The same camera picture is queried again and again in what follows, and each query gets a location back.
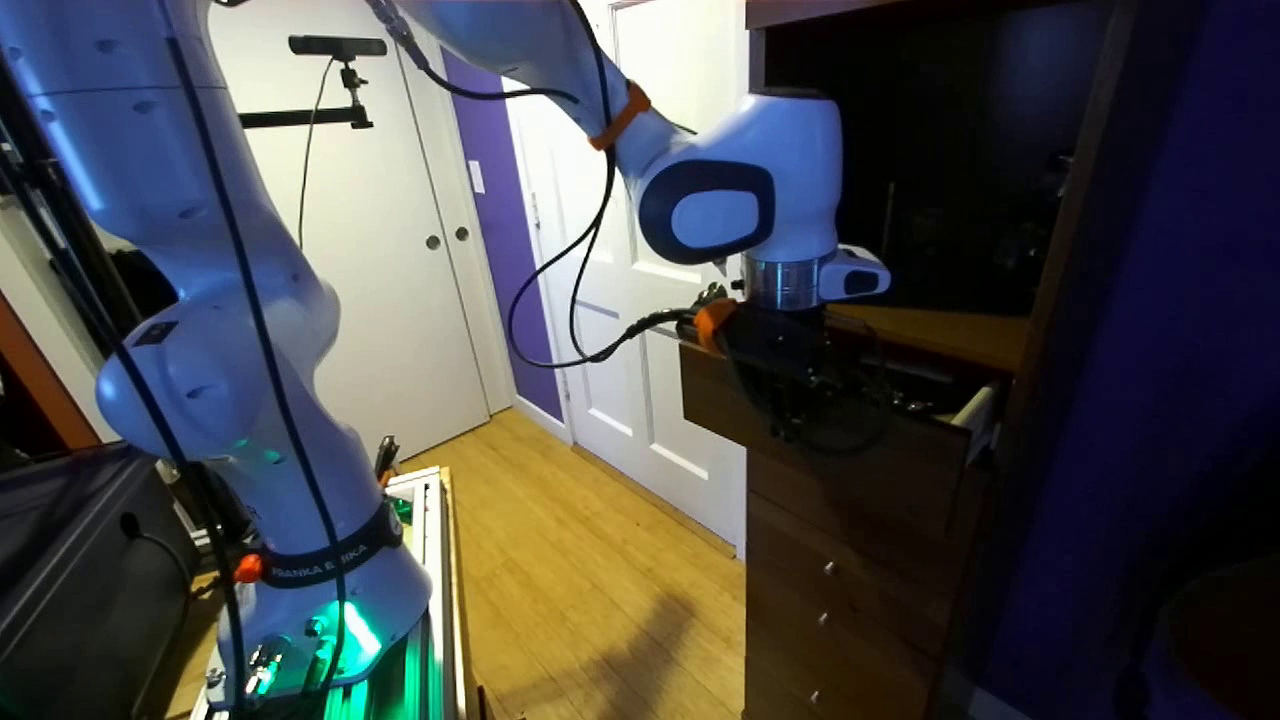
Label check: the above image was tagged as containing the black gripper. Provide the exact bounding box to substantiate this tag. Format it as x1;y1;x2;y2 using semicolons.
726;304;846;429

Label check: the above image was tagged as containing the brown wooden cabinet drawer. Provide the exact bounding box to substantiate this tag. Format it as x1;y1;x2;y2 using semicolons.
742;637;939;720
746;580;953;691
676;314;1008;477
746;441;997;593
746;500;970;637

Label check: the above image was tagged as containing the white robot base cart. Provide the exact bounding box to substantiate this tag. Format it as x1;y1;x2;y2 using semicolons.
186;458;476;720

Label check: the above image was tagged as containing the white panel door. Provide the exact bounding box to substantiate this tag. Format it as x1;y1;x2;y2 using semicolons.
498;0;752;550

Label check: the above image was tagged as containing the white closet door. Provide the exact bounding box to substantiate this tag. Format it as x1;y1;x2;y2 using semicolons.
195;0;498;469
396;25;519;421

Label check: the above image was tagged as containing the brown wooden cabinet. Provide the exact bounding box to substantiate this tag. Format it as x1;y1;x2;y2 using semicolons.
737;0;1142;720

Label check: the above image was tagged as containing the black case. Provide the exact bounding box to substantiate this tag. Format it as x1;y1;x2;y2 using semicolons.
0;441;217;720

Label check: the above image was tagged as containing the brown wooden furniture piece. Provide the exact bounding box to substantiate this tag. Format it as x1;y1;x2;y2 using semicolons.
0;293;109;457

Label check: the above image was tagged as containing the orange cable connector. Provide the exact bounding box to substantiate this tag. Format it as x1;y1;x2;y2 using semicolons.
687;293;742;349

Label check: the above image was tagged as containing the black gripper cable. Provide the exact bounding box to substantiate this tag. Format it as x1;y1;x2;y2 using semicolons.
364;0;712;377

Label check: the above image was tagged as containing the orange strap on arm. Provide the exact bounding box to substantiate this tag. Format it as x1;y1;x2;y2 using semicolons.
585;79;661;157

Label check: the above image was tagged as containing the thin black cable on arm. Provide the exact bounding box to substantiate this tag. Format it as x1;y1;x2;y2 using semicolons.
157;0;354;720

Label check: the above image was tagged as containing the grey camera cable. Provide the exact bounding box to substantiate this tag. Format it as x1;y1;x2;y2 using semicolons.
291;55;342;262

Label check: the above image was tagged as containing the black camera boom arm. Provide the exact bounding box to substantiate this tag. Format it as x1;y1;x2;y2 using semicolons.
237;55;379;135

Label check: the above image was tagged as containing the black stereo camera bar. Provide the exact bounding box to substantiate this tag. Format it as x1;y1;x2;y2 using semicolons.
285;31;391;62

